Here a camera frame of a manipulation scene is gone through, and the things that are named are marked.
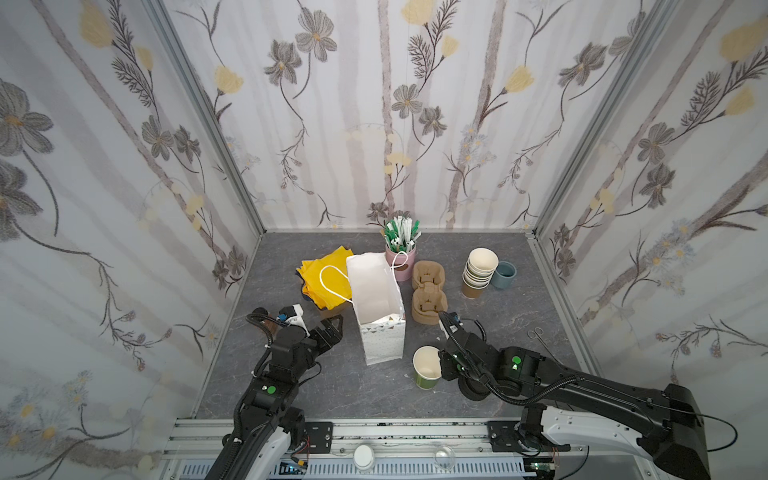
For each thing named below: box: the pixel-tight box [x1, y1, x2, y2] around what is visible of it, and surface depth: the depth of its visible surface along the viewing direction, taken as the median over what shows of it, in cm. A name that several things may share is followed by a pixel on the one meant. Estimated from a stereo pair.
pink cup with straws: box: [384, 216, 422, 281], surface depth 98 cm
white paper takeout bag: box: [318, 251, 409, 366], surface depth 79 cm
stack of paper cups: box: [461, 246, 500, 299], surface depth 92 cm
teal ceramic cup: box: [491, 261, 517, 289], surface depth 104 cm
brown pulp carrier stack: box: [412, 282, 448, 325], surface depth 95 cm
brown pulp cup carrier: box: [412, 260, 445, 290], surface depth 101 cm
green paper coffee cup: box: [412, 345, 442, 391], surface depth 78 cm
